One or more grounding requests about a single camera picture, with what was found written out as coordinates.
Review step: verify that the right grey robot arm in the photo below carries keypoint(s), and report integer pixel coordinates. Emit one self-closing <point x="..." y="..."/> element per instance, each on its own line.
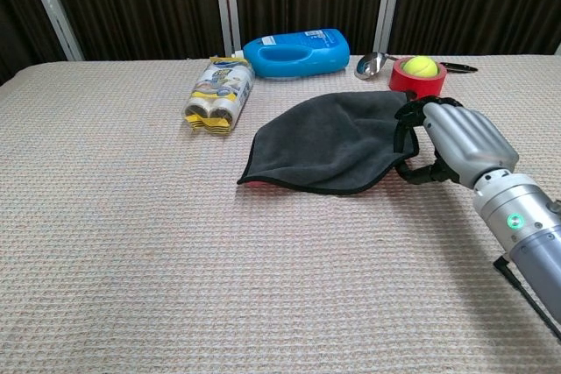
<point x="526" y="216"/>

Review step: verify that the red tape roll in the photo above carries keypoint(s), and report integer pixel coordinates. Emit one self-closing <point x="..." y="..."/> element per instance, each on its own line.
<point x="416" y="85"/>

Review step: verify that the blue detergent bottle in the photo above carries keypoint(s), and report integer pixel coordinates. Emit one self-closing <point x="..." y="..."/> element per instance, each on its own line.
<point x="315" y="56"/>

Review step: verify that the grey and red cloth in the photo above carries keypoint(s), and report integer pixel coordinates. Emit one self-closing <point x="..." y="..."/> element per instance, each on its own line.
<point x="333" y="146"/>

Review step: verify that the plastic pack of bag rolls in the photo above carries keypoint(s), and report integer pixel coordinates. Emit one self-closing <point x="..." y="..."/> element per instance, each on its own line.
<point x="219" y="89"/>

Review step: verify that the yellow tennis ball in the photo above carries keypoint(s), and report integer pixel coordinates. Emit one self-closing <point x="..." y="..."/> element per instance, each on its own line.
<point x="421" y="66"/>

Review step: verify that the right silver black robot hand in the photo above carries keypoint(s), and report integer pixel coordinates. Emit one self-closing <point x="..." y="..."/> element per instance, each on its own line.
<point x="469" y="142"/>

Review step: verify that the beige woven tablecloth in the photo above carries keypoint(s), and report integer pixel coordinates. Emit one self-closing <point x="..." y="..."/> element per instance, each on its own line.
<point x="175" y="260"/>

